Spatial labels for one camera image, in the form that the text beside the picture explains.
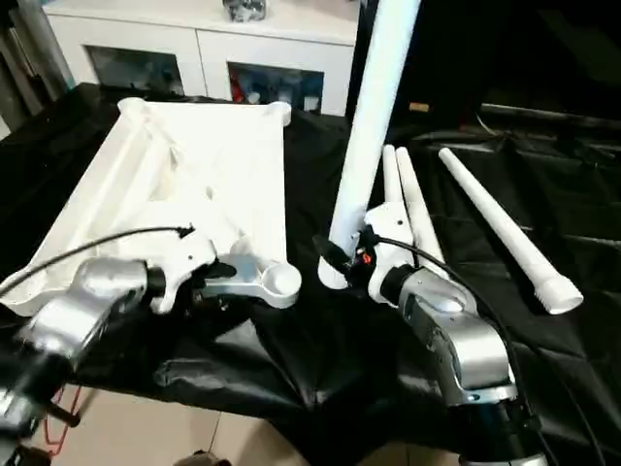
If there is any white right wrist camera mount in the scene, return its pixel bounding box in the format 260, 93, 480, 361
362, 202, 419, 305

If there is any thin red cable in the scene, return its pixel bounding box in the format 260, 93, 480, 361
41, 383, 82, 458

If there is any grey metal tripod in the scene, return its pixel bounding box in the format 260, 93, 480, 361
0, 0, 74, 140

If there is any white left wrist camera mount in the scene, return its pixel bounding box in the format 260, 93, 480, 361
148, 229, 220, 315

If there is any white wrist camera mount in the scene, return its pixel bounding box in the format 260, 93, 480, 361
148, 229, 220, 315
362, 202, 419, 305

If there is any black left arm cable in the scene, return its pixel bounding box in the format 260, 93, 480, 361
0, 223, 196, 298

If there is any dark horizontal bar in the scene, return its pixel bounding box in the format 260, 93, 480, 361
478, 102, 621, 125

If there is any black fabric backdrop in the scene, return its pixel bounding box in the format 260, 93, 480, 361
346, 0, 621, 142

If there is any black plastic mat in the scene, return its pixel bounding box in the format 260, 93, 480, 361
0, 81, 621, 466

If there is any white plastic table leg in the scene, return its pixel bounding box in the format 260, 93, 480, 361
438, 149, 584, 316
316, 0, 424, 288
395, 147, 450, 283
381, 144, 407, 208

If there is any white plastic table top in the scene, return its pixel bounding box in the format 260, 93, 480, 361
0, 96, 303, 319

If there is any black bundle in clear bag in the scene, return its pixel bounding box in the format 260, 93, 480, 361
221, 0, 269, 24

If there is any white glass-door cabinet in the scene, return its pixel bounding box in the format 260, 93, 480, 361
41, 0, 359, 117

